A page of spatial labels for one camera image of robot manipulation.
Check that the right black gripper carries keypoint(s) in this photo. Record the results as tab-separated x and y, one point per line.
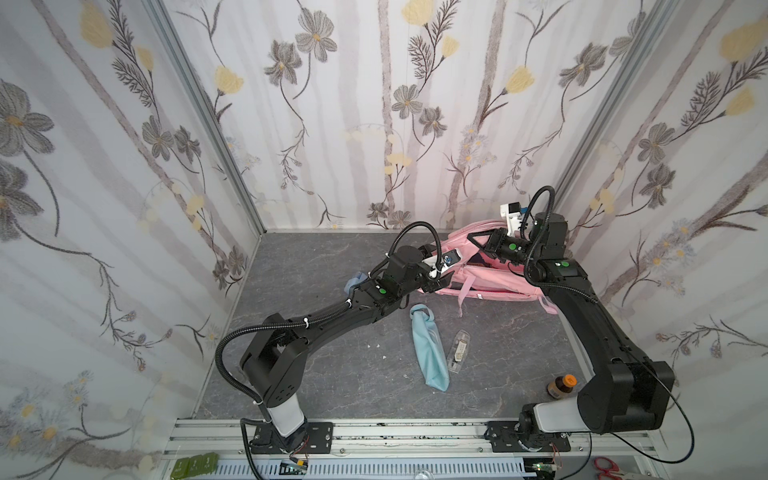
489	241

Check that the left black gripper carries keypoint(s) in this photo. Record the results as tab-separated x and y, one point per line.
433	279

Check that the pink backpack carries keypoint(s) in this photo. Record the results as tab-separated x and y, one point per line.
478	276

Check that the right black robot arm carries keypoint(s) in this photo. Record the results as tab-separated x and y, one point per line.
628	391

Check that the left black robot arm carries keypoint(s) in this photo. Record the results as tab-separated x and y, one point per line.
267	362

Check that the light blue pencil sharpener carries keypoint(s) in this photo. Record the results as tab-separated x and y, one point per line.
357	279

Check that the teal pencil case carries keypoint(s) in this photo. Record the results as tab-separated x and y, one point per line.
428	348

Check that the clear plastic case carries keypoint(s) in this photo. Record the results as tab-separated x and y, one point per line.
458	352

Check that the brown bottle orange cap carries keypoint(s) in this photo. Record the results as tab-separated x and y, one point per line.
562	386

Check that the red scissors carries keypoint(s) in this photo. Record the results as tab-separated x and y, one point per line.
606	469

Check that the green circuit board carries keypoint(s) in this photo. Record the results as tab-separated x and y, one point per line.
194	466

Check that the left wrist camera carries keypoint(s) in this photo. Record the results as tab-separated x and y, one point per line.
450	259

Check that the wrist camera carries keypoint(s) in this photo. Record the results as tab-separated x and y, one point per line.
450	259
513	213

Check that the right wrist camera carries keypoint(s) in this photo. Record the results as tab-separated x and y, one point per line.
513	213

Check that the white cable duct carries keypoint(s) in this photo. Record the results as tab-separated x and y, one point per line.
397	468

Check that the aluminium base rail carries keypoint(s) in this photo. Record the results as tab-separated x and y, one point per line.
568	455

